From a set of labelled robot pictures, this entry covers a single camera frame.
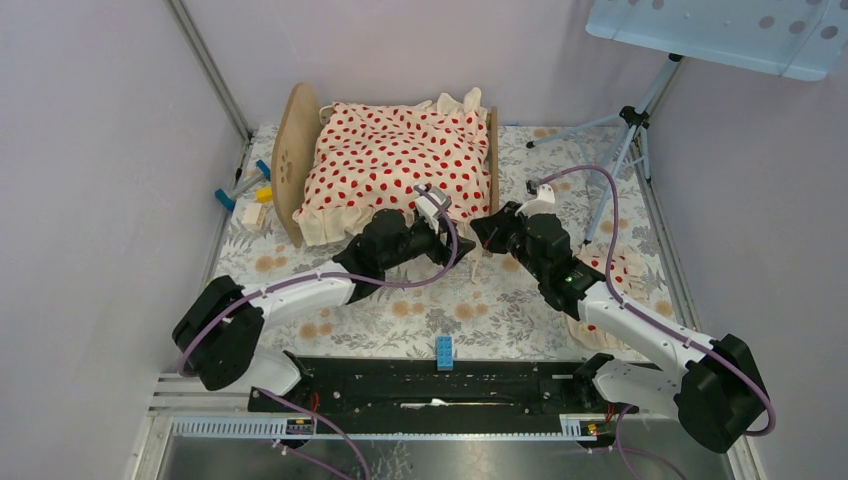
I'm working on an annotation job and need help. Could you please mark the grey tripod stand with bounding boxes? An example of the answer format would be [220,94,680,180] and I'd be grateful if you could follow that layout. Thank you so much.
[526,54,685,243]

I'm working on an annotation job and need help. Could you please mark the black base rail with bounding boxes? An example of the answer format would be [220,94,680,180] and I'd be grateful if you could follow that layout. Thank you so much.
[284,357,624,436]

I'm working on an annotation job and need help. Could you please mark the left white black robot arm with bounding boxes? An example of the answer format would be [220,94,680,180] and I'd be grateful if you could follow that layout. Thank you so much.
[172,209,476,411]

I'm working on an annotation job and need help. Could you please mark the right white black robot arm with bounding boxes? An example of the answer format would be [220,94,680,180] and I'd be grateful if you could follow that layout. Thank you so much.
[471,202,774,453]

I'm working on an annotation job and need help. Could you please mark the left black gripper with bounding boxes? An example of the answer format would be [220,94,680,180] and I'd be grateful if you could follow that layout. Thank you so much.
[381,216,474,272]

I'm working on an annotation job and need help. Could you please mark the floral table mat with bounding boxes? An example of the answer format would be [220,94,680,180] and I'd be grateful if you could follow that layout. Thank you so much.
[260,126,678,360]

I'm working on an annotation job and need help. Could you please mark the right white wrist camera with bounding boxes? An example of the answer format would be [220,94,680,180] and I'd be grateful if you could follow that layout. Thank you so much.
[517,184,556,217]

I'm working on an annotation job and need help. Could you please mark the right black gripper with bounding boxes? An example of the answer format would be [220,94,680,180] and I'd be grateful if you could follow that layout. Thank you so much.
[470,201,547,282]

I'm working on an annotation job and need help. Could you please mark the wooden pet bed frame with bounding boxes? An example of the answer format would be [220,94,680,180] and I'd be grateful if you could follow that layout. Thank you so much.
[271,82,499,247]

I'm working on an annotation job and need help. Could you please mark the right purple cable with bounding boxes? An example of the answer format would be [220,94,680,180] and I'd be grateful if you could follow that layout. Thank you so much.
[526,164,778,480]

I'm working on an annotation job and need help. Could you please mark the light blue perforated tray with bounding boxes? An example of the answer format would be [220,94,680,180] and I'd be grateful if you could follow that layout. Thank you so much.
[586,0,847,82]

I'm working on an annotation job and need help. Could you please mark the blue toy brick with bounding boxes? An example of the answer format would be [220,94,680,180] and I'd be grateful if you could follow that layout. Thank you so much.
[435,336,454,372]

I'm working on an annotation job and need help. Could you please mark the purple cable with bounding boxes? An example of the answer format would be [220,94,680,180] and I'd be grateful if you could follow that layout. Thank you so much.
[526,164,778,480]
[175,185,460,480]

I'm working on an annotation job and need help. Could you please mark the small strawberry print pillow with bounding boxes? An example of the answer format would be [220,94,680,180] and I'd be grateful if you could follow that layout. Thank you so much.
[567,244,648,352]

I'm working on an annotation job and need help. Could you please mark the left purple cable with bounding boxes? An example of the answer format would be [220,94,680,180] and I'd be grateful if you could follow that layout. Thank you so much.
[175,185,460,480]

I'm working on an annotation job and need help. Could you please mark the beige wooden toy block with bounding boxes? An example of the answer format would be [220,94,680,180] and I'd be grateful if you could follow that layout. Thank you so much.
[241,202,266,231]

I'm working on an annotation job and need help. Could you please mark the yellow toy block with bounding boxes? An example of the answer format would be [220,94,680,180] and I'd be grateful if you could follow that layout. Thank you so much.
[255,187,273,204]

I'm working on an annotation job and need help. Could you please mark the large strawberry print cushion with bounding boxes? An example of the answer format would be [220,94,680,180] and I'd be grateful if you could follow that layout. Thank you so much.
[292,87,493,246]

